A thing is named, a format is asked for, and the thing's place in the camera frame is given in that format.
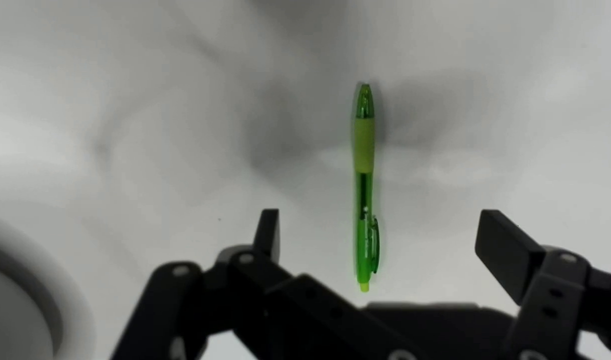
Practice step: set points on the green pen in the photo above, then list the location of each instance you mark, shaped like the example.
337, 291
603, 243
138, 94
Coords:
365, 190

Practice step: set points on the grey bowl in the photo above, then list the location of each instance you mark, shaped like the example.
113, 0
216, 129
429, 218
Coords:
20, 300

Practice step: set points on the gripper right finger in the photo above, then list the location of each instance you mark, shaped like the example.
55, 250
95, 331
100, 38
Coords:
545, 280

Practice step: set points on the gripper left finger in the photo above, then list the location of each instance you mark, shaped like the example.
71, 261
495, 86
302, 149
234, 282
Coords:
265, 300

